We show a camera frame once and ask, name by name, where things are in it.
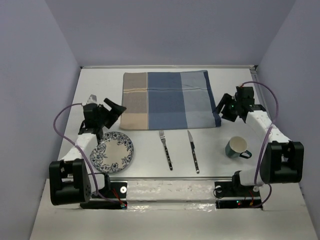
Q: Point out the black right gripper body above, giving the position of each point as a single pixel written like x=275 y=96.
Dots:
x=238 y=103

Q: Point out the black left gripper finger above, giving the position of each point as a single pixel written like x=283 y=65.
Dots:
x=116 y=110
x=109 y=119

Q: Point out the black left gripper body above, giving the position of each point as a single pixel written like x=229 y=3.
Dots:
x=102 y=114

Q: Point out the blue beige checked cloth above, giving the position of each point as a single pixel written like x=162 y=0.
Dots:
x=168 y=101

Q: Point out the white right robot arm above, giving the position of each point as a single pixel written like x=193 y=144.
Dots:
x=280 y=160

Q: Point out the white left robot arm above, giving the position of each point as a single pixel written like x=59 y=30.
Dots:
x=72 y=179

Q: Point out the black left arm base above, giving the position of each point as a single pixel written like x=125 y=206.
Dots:
x=114 y=198

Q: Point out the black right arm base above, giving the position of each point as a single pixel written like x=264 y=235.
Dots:
x=230 y=197

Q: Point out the blue floral ceramic plate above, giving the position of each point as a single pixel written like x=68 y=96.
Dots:
x=113 y=154

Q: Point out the teal mug white inside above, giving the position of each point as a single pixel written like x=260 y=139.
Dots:
x=237 y=147

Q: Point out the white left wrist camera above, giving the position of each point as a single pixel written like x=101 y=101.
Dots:
x=92 y=99

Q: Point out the steel fork patterned handle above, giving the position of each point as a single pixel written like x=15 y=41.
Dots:
x=163 y=140

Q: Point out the steel knife patterned handle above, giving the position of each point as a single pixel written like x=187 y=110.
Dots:
x=192 y=145

